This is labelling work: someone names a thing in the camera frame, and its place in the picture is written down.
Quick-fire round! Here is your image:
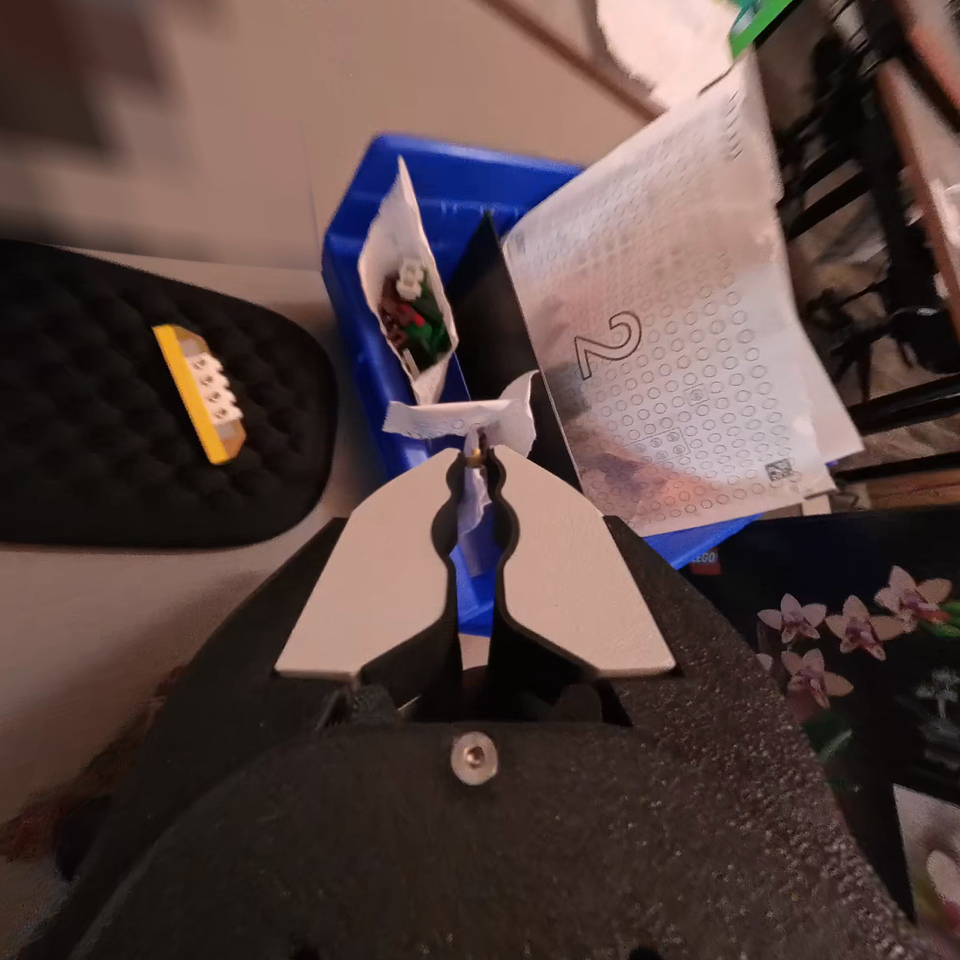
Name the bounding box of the blue bin with lego pieces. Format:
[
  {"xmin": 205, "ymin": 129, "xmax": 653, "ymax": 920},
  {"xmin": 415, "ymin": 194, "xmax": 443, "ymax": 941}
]
[{"xmin": 321, "ymin": 133, "xmax": 762, "ymax": 637}]

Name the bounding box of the dark brown printed box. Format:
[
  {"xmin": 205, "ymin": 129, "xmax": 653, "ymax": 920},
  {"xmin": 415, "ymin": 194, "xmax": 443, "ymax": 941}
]
[{"xmin": 678, "ymin": 510, "xmax": 960, "ymax": 946}]

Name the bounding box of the black quilted armrest pad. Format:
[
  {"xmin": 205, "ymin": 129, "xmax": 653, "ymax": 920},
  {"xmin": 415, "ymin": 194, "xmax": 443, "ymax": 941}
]
[{"xmin": 0, "ymin": 238, "xmax": 339, "ymax": 550}]

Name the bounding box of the white printed paper bag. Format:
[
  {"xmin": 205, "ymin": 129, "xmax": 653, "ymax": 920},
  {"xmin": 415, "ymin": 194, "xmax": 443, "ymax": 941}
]
[{"xmin": 501, "ymin": 56, "xmax": 865, "ymax": 537}]

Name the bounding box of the torn white paper bag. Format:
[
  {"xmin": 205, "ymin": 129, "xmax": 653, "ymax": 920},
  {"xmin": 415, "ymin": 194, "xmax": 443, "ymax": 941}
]
[{"xmin": 357, "ymin": 155, "xmax": 540, "ymax": 579}]

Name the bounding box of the round brown orange lego build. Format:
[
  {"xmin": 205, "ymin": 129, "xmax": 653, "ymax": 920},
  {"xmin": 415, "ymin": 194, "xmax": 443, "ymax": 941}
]
[{"xmin": 0, "ymin": 660, "xmax": 189, "ymax": 879}]

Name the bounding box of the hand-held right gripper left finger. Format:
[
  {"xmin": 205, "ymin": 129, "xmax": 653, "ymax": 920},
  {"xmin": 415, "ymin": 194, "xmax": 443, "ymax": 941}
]
[{"xmin": 273, "ymin": 447, "xmax": 464, "ymax": 684}]

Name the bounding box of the wooden edged white table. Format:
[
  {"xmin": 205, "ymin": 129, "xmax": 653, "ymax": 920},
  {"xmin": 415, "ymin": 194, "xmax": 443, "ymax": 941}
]
[{"xmin": 873, "ymin": 0, "xmax": 960, "ymax": 331}]

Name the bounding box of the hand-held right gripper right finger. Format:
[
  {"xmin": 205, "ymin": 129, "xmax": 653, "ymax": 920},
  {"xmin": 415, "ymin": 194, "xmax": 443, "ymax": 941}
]
[{"xmin": 489, "ymin": 446, "xmax": 678, "ymax": 680}]

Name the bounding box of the green printed box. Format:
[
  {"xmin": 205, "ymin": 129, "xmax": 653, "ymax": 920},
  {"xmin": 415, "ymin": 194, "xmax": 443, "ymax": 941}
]
[{"xmin": 729, "ymin": 0, "xmax": 796, "ymax": 60}]

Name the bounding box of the yellow tan lego plate build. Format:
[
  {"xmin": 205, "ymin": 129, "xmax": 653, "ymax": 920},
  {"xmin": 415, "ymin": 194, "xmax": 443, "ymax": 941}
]
[{"xmin": 152, "ymin": 324, "xmax": 249, "ymax": 466}]

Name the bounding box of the black metal desk frame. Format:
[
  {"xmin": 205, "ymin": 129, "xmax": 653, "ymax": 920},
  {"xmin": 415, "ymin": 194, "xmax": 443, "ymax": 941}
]
[{"xmin": 757, "ymin": 0, "xmax": 960, "ymax": 481}]

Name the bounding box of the pile of small lego pieces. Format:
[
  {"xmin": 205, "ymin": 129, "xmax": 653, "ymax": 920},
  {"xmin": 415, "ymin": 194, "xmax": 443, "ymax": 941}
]
[{"xmin": 377, "ymin": 258, "xmax": 453, "ymax": 370}]

